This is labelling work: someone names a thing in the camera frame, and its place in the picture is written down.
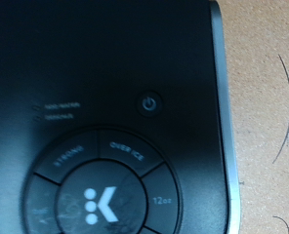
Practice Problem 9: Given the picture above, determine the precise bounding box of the black Keurig coffee machine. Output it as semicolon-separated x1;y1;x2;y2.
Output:
0;0;242;234

